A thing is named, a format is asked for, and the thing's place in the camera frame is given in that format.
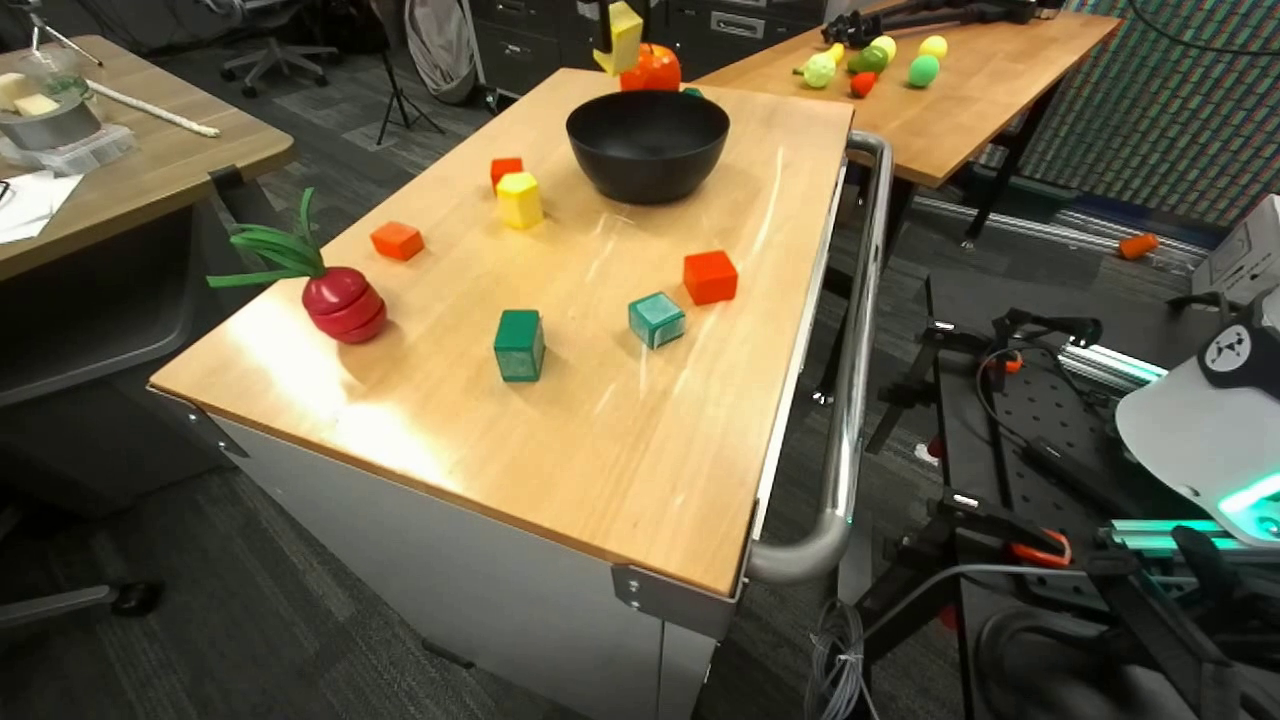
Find orange-red toy apple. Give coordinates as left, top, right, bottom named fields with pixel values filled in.
left=614, top=40, right=687, bottom=96

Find black bowl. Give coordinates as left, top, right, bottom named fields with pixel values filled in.
left=563, top=88, right=734, bottom=210

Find red toy beetroot green leaves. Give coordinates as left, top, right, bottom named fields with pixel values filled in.
left=203, top=185, right=390, bottom=347

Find tall dark green wooden block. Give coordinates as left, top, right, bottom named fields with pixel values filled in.
left=487, top=304, right=552, bottom=390

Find dark mesh office chair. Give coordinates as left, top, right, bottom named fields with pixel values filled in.
left=0, top=163, right=254, bottom=633

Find yellow wooden block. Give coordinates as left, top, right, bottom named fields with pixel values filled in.
left=587, top=0, right=648, bottom=81
left=491, top=168, right=548, bottom=232

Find black breadboard stand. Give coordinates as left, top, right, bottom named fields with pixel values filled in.
left=928, top=347, right=1209, bottom=540

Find long wooden conference table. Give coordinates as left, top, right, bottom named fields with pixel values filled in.
left=0, top=32, right=299, bottom=287

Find grey cable bundle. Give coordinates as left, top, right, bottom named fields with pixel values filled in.
left=803, top=635, right=876, bottom=720

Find white paper sheets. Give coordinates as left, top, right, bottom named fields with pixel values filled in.
left=0, top=168, right=88, bottom=250

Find orange-handled black clamp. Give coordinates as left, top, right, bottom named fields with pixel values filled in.
left=1000, top=525, right=1078, bottom=571

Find large red-orange wooden cube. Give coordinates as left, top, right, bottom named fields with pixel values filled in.
left=679, top=250, right=743, bottom=309

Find light teal wooden cube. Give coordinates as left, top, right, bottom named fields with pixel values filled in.
left=622, top=287, right=691, bottom=356

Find metal tool cart cabinet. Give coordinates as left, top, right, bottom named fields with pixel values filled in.
left=196, top=406, right=752, bottom=720

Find grey swivel chair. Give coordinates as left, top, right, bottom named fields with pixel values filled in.
left=215, top=0, right=347, bottom=100

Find aluminium extrusion rail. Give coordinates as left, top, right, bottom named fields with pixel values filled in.
left=1046, top=328, right=1210, bottom=395

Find yellow-green toy pear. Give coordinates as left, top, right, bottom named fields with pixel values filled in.
left=793, top=40, right=853, bottom=96

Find wooden table with toy fruit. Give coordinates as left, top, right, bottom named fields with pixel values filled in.
left=698, top=0, right=1127, bottom=191

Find small orange clamp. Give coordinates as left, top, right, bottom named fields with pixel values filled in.
left=1113, top=229, right=1164, bottom=264

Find black tripod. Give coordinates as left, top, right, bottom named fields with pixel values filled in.
left=369, top=0, right=450, bottom=149

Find steel cart handle tube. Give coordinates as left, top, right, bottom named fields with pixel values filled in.
left=741, top=131, right=898, bottom=590

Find thin white stick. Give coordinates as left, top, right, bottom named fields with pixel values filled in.
left=79, top=74, right=224, bottom=142

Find clear container with yellow items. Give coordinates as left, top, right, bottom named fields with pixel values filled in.
left=0, top=46, right=105, bottom=154

